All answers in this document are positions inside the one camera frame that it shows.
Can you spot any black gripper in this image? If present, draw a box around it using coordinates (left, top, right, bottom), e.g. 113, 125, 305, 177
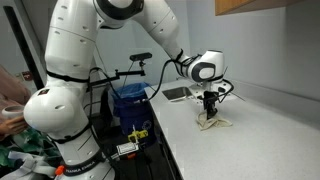
202, 91, 220, 120

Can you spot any cream cloth towel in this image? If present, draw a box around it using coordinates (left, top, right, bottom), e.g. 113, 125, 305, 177
195, 110, 234, 131

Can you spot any white handheld controller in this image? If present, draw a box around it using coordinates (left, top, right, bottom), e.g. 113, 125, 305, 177
1, 105, 26, 120

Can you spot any pink sleeved forearm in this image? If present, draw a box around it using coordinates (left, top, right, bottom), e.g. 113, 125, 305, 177
0, 64, 32, 141

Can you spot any person's hand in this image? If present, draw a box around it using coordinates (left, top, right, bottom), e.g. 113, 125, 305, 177
0, 116, 30, 136

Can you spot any white paper marker sheet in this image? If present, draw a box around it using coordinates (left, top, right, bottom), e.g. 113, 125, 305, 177
188, 83, 239, 103

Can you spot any steel sink basin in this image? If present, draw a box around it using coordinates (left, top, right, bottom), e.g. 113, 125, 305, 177
161, 85, 195, 102

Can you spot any yellow clamp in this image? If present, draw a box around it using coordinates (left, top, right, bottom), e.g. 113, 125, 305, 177
127, 124, 149, 145

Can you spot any blue trash bin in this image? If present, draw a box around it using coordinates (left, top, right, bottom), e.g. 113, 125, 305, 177
110, 82, 156, 148

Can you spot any white label tag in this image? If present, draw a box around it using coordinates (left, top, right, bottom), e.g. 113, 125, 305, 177
115, 142, 140, 156

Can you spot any orange round knob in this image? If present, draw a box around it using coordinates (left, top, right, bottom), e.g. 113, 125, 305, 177
54, 164, 66, 177

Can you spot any green patterned cloth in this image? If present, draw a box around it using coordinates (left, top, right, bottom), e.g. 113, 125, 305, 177
0, 128, 62, 168

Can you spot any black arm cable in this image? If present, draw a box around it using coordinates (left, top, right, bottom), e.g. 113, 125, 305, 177
133, 59, 176, 104

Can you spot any black stereo camera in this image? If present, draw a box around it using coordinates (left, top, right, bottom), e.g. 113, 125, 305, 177
129, 52, 153, 63

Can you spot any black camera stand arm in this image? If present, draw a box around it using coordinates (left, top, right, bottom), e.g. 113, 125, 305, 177
87, 61, 147, 90

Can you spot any wooden wall cabinet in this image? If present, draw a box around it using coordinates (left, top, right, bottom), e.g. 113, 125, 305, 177
214, 0, 303, 17

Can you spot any grey white strap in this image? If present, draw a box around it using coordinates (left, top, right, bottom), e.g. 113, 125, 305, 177
0, 151, 56, 180

